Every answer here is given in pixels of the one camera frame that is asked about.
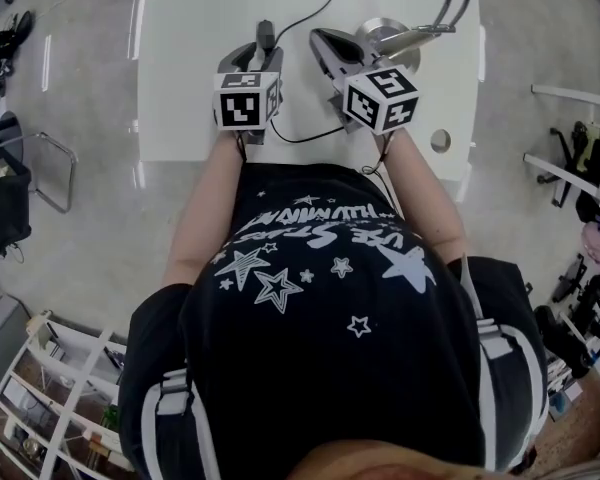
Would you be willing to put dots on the white shelving rack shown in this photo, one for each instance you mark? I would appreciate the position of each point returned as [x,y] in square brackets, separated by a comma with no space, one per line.
[75,332]

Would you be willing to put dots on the silver desk lamp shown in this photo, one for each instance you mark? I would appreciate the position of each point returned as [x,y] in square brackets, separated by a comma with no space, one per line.
[380,28]

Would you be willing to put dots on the person's left forearm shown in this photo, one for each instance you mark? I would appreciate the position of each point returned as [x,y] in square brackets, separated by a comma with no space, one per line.
[200,218]

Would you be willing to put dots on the grey box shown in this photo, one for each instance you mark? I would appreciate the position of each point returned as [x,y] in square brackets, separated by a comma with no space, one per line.
[0,338]

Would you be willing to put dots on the black star-print T-shirt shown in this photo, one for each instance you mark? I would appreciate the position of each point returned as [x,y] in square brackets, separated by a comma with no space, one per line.
[330,358]

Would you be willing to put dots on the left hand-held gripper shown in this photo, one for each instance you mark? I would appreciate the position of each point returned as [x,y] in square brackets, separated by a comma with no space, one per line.
[240,108]

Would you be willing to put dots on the black backpack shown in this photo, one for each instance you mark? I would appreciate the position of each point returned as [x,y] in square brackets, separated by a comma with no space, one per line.
[5,43]

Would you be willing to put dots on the black equipment pile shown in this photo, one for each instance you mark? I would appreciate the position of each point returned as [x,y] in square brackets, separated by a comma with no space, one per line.
[0,75]

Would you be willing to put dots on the black chrome-frame chair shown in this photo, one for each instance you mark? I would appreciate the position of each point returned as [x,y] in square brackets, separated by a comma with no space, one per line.
[5,208]

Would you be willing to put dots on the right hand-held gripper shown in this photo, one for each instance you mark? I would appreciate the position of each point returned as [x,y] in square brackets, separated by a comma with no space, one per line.
[380,98]

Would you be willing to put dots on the white table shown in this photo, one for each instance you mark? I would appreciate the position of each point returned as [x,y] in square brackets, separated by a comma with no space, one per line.
[570,94]
[190,93]

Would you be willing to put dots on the person's right forearm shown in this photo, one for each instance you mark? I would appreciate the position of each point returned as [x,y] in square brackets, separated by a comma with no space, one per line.
[425,193]

